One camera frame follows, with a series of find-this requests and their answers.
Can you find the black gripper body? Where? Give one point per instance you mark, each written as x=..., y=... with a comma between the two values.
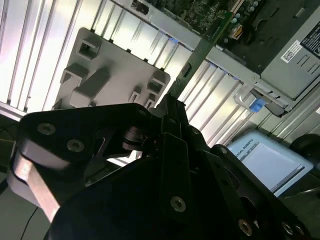
x=112, y=212

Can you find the green RAM stick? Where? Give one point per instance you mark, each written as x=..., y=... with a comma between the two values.
x=201, y=50

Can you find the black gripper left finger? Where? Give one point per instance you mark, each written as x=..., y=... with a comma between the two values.
x=75, y=125

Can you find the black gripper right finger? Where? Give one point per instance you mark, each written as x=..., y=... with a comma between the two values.
x=225, y=170

